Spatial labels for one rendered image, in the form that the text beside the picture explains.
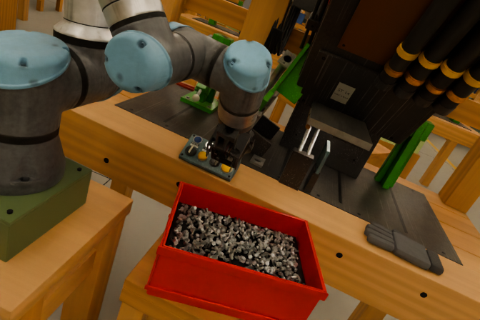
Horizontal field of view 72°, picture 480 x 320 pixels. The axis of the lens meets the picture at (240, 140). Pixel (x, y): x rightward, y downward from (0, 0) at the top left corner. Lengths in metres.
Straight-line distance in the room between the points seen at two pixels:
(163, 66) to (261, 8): 0.97
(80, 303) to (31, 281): 0.35
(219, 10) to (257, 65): 1.01
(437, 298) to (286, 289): 0.46
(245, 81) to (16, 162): 0.38
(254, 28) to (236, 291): 1.00
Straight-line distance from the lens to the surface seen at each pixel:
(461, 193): 1.57
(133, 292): 0.72
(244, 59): 0.51
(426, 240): 1.14
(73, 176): 0.69
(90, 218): 0.73
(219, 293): 0.67
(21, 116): 0.59
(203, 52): 0.53
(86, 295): 0.93
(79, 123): 1.01
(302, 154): 0.92
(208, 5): 1.52
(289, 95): 1.00
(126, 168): 0.97
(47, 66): 0.56
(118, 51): 0.43
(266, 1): 1.36
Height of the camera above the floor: 1.33
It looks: 23 degrees down
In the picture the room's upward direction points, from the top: 22 degrees clockwise
